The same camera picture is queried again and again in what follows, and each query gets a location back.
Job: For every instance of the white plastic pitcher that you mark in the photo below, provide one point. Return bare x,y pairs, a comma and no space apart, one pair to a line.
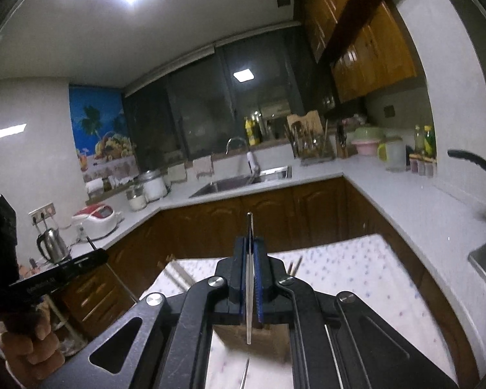
393,156

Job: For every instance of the yellow bottle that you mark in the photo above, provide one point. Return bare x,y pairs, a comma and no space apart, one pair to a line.
250,131

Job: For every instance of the glass jar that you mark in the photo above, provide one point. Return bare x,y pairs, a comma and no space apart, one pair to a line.
137,200

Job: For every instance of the white dotted tablecloth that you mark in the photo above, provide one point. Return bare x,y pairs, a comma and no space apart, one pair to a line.
368,275

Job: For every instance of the dark knife block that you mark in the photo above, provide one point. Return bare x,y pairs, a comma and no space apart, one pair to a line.
342,142

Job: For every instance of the small white container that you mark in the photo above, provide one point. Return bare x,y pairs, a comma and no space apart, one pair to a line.
95,188

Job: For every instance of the wooden cutting board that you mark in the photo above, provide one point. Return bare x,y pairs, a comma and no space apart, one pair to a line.
305,123

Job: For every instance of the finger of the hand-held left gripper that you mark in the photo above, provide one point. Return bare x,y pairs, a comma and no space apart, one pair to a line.
89,260

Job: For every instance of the steel kitchen sink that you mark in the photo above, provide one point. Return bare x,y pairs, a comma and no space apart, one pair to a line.
235,186

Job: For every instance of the green bottle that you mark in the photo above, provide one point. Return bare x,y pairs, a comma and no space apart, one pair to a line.
419,140
429,141

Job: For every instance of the pink basin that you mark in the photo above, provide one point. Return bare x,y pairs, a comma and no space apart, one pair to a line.
364,148

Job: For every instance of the wooden upper cabinets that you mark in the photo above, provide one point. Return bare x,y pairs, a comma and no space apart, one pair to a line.
368,56

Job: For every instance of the metal dish rack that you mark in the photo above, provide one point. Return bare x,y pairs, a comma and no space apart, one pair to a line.
314,150

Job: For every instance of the wall power outlet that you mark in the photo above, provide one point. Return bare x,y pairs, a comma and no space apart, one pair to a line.
42,212

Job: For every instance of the steel electric kettle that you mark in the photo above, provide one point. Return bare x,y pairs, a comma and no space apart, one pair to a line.
52,243

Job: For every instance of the dark kitchen window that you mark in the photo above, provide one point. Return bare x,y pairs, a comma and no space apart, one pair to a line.
210,109

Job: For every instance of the red white rice cooker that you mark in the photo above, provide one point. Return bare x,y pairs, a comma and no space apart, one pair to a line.
97,221

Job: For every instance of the person's left hand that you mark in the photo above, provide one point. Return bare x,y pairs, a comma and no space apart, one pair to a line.
24,348

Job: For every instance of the dark thin chopstick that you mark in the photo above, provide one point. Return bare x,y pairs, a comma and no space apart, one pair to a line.
91,244

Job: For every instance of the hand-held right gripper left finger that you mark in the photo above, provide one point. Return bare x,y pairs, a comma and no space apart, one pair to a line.
239,275

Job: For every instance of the dark bottle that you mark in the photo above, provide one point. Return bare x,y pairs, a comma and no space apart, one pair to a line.
260,127

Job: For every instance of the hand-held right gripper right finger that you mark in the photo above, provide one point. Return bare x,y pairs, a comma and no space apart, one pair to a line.
260,279

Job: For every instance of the beige dish cloth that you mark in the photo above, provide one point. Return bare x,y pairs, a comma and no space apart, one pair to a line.
177,172
202,166

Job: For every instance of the silver metal utensil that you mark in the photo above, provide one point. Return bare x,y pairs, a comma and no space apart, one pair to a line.
250,227
247,372

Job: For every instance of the chrome kitchen faucet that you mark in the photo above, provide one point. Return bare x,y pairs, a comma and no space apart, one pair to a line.
249,160

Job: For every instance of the dark wooden lower cabinets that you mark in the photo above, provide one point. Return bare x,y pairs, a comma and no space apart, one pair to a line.
267,219

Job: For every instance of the white pot with lid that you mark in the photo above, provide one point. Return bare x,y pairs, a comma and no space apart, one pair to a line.
154,186

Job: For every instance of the blue palm wall poster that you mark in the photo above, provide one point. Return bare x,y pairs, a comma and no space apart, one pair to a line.
101,129

